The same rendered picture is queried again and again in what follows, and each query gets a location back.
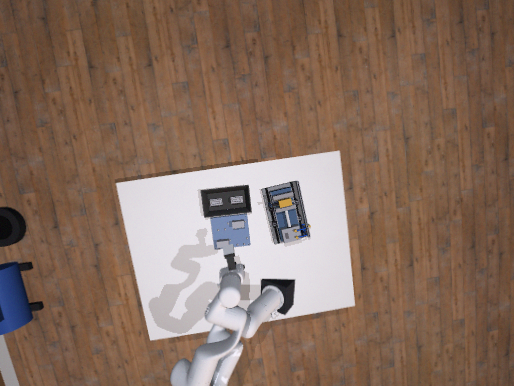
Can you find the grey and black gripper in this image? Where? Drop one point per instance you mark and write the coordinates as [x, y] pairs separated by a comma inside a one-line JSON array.
[[239, 270]]

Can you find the yellow rectangular block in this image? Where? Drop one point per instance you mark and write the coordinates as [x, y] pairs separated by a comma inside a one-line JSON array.
[[285, 202]]

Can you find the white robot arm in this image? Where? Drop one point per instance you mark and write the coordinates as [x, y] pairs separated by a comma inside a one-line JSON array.
[[224, 311]]

